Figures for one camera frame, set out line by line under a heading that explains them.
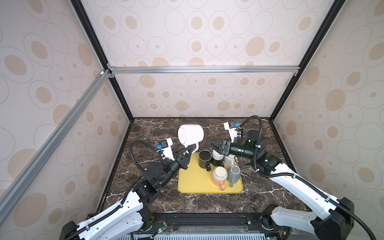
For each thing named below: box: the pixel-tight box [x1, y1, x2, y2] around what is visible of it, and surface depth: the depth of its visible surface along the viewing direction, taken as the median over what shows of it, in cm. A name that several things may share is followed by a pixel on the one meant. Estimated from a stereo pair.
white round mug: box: [177, 124, 205, 154], surface depth 66 cm
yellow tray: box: [178, 152, 244, 194], surface depth 89 cm
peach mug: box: [211, 166, 228, 191], surface depth 83 cm
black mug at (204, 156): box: [198, 149, 212, 172], surface depth 89 cm
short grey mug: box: [227, 165, 241, 188], surface depth 83 cm
